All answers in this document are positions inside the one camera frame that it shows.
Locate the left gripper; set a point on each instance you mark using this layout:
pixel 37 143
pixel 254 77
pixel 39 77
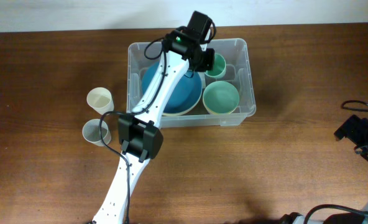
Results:
pixel 210 64

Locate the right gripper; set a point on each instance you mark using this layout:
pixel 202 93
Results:
pixel 354 129

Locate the clear plastic storage bin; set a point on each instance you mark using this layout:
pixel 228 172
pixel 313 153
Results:
pixel 238 73

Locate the cream white cup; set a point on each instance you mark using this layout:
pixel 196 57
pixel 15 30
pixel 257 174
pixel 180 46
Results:
pixel 100 99

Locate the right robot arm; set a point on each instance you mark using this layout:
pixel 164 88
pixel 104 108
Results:
pixel 347 215

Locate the beige bowl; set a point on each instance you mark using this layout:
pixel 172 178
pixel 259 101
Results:
pixel 183 111

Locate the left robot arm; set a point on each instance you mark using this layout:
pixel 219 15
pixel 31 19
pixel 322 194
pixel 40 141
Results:
pixel 183 49

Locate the mint green cup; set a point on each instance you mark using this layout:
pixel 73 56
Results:
pixel 219 67

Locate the dark blue bowl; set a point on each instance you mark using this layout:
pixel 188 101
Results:
pixel 186 93

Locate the mint green small bowl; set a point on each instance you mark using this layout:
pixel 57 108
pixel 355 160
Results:
pixel 221 90

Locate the grey cup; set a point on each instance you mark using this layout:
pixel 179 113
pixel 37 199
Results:
pixel 90 132

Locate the yellow small bowl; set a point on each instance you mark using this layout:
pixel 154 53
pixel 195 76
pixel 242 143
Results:
pixel 220 107

